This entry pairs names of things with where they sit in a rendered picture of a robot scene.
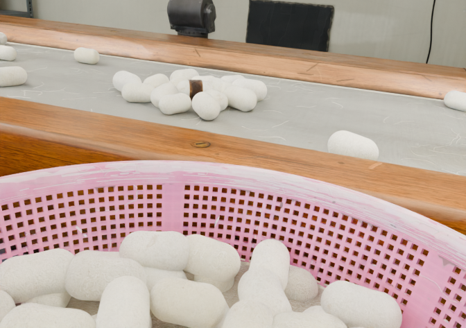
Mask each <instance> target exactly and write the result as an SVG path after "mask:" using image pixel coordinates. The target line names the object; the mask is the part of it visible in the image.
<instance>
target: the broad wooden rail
mask: <svg viewBox="0 0 466 328"><path fill-rule="evenodd" d="M0 32H1V33H3V34H5V35H6V37H7V42H12V43H18V44H28V45H33V46H43V47H49V48H55V49H64V50H70V51H75V50H76V49H77V48H80V47H83V48H86V49H94V50H96V51H97V52H98V54H101V55H111V56H116V57H122V58H132V59H138V60H147V61H153V62H163V63H169V64H178V65H184V66H190V67H200V68H206V69H215V70H221V71H231V72H237V73H242V74H252V75H258V76H267V77H273V78H283V79H289V80H298V81H304V82H310V83H320V84H325V85H335V86H341V87H351V88H356V89H366V90H372V91H377V92H387V93H393V94H403V95H408V96H418V97H424V98H434V99H439V100H444V98H445V95H446V94H447V93H448V92H450V91H459V92H465V93H466V68H461V67H450V66H443V65H437V64H425V63H418V62H407V61H401V60H389V59H383V58H371V57H365V56H358V55H347V54H340V53H329V52H322V51H311V50H304V49H292V48H286V47H280V46H268V45H262V44H250V43H244V42H232V41H226V40H214V39H207V38H200V37H189V36H183V35H172V34H165V33H154V32H147V31H136V30H129V29H122V28H111V27H104V26H93V25H87V24H75V23H69V22H62V21H51V20H44V19H33V18H26V17H15V16H8V15H0Z"/></svg>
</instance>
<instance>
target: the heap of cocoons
mask: <svg viewBox="0 0 466 328"><path fill-rule="evenodd" d="M241 260H244V261H241ZM241 260H240V256H239V254H238V252H237V251H236V250H235V249H234V248H233V247H232V246H231V245H229V244H227V243H223V242H221V241H217V240H215V239H211V238H209V237H206V236H203V235H199V234H191V235H189V236H184V235H183V234H181V233H179V232H175V231H167V232H154V231H136V232H132V233H131V234H129V235H127V237H126V238H125V239H124V240H123V241H122V243H121V245H120V248H119V252H101V251H95V250H84V251H82V252H79V253H77V254H75V255H73V254H72V253H71V252H70V251H68V250H64V249H59V248H57V249H52V250H46V251H43V252H38V253H35V254H27V255H22V256H16V257H11V258H9V259H7V260H5V261H4V262H3V263H2V264H1V265H0V328H400V326H401V324H402V312H401V309H400V307H399V305H398V303H397V302H396V301H395V299H394V298H392V297H391V296H390V295H389V294H387V293H384V292H381V291H376V290H372V289H370V288H366V287H363V286H359V285H357V284H353V283H351V282H347V281H336V282H333V283H331V284H330V285H328V284H324V285H325V286H326V288H325V287H323V286H321V285H319V284H317V283H320V282H319V281H318V280H316V279H315V278H314V276H313V275H312V274H311V273H310V272H309V271H307V270H305V269H303V268H299V267H297V266H292V265H290V254H289V252H288V249H287V248H286V246H285V245H284V244H283V243H282V242H280V241H278V240H275V239H266V240H263V241H262V242H260V243H259V244H258V245H257V246H256V247H255V249H254V250H253V253H252V258H251V260H249V261H250V263H248V262H245V259H242V258H241Z"/></svg>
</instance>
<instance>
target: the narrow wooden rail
mask: <svg viewBox="0 0 466 328"><path fill-rule="evenodd" d="M139 160H173V161H192V162H212V163H221V164H233V165H239V166H249V167H255V168H260V169H268V170H272V171H279V172H283V173H290V174H293V175H300V176H303V177H306V178H311V179H315V180H320V181H323V182H328V183H331V184H335V185H338V186H341V187H345V188H348V189H352V190H355V191H359V192H361V193H365V194H368V195H369V196H373V197H375V198H379V199H382V200H385V201H387V202H390V203H392V204H395V205H398V206H400V207H403V208H405V209H408V210H411V211H412V212H415V213H417V214H420V215H423V216H425V217H427V218H430V219H431V220H433V221H436V222H438V223H440V224H443V225H445V226H447V227H449V228H451V229H453V230H455V231H457V232H460V233H461V234H464V235H465V236H466V176H464V175H456V174H451V173H444V172H439V171H432V170H427V169H420V168H415V167H411V166H403V165H399V164H391V163H387V162H380V161H375V160H371V159H363V158H358V157H351V156H346V155H339V154H335V153H327V152H322V151H318V150H311V149H306V148H298V147H294V146H287V145H282V144H274V143H270V142H266V141H258V140H253V139H246V138H242V137H234V136H229V135H222V134H218V133H213V132H206V131H202V130H194V129H189V128H182V127H177V126H170V125H165V124H161V123H153V122H149V121H142V120H137V119H129V118H125V117H121V116H113V115H109V114H101V113H97V112H89V111H84V110H77V109H73V108H68V107H60V106H57V105H49V104H44V103H36V102H32V101H25V100H20V99H16V98H8V97H4V96H0V177H3V176H7V175H12V174H17V173H24V172H29V171H36V170H41V169H50V168H55V167H60V166H71V165H78V164H91V163H99V162H120V161H139Z"/></svg>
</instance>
